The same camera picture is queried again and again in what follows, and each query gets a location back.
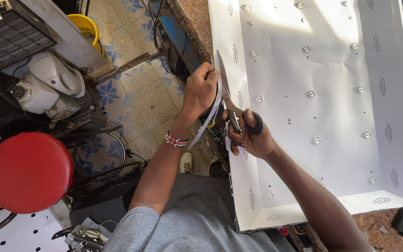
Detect white shoe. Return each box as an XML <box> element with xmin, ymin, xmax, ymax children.
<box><xmin>179</xmin><ymin>152</ymin><xmax>194</xmax><ymax>174</ymax></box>

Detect grey metal plate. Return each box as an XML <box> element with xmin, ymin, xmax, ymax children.
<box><xmin>21</xmin><ymin>0</ymin><xmax>115</xmax><ymax>79</ymax></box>

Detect person's right hand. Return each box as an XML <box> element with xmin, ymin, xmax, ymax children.
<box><xmin>221</xmin><ymin>109</ymin><xmax>280</xmax><ymax>160</ymax></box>

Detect red white beaded bracelet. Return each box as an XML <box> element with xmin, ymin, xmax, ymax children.
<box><xmin>164</xmin><ymin>130</ymin><xmax>189</xmax><ymax>148</ymax></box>

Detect round red stool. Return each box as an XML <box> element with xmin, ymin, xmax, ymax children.
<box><xmin>0</xmin><ymin>132</ymin><xmax>75</xmax><ymax>214</ymax></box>

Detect white perforated sheet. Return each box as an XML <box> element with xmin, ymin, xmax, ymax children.
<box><xmin>0</xmin><ymin>182</ymin><xmax>72</xmax><ymax>252</ymax></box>

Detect blue wooden bench edge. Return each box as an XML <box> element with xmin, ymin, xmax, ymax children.
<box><xmin>148</xmin><ymin>0</ymin><xmax>206</xmax><ymax>75</ymax></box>

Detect white cut paper strip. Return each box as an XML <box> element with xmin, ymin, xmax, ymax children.
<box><xmin>188</xmin><ymin>80</ymin><xmax>223</xmax><ymax>150</ymax></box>

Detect black parts drawer organizer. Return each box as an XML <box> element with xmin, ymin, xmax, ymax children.
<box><xmin>0</xmin><ymin>0</ymin><xmax>57</xmax><ymax>72</ymax></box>

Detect yellow plastic bucket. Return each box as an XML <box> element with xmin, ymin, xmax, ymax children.
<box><xmin>67</xmin><ymin>14</ymin><xmax>103</xmax><ymax>54</ymax></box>

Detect white electric appliance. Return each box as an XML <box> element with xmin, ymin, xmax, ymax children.
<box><xmin>11</xmin><ymin>51</ymin><xmax>87</xmax><ymax>118</ymax></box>

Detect grey metal bracket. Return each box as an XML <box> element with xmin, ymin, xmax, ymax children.
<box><xmin>51</xmin><ymin>217</ymin><xmax>113</xmax><ymax>252</ymax></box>

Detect grey t-shirt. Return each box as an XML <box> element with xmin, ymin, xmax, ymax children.
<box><xmin>104</xmin><ymin>173</ymin><xmax>295</xmax><ymax>252</ymax></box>

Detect yellow and black tool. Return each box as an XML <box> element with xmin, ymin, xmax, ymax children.
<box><xmin>290</xmin><ymin>224</ymin><xmax>315</xmax><ymax>252</ymax></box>

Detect black wire ring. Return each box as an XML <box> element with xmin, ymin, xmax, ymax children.
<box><xmin>71</xmin><ymin>129</ymin><xmax>127</xmax><ymax>182</ymax></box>

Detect white backlight reflector panel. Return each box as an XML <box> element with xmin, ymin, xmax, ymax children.
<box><xmin>208</xmin><ymin>0</ymin><xmax>403</xmax><ymax>232</ymax></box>

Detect grey metal bar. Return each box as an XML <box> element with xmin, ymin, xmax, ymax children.
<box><xmin>89</xmin><ymin>52</ymin><xmax>161</xmax><ymax>85</ymax></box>

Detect person's left hand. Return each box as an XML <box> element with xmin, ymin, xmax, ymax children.
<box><xmin>174</xmin><ymin>62</ymin><xmax>221</xmax><ymax>131</ymax></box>

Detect black handled scissors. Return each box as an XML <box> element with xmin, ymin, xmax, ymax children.
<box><xmin>216</xmin><ymin>49</ymin><xmax>264</xmax><ymax>136</ymax></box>

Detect group of clear LED lenses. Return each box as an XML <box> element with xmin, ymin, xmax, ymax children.
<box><xmin>242</xmin><ymin>1</ymin><xmax>378</xmax><ymax>199</ymax></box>

